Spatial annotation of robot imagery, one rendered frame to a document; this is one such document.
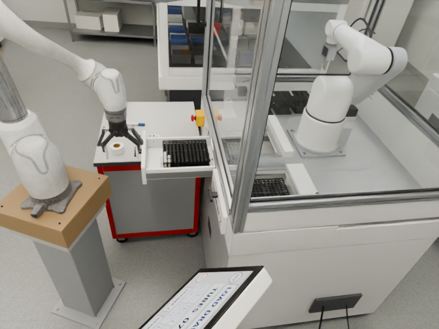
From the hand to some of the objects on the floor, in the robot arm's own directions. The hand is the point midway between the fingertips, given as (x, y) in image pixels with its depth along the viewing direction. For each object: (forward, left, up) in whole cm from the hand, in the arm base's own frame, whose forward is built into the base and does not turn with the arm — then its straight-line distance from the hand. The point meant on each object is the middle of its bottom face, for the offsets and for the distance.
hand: (122, 155), depth 151 cm
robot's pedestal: (-24, -26, -90) cm, 97 cm away
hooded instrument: (+24, +190, -92) cm, 212 cm away
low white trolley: (-4, +46, -91) cm, 102 cm away
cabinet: (+84, +22, -94) cm, 128 cm away
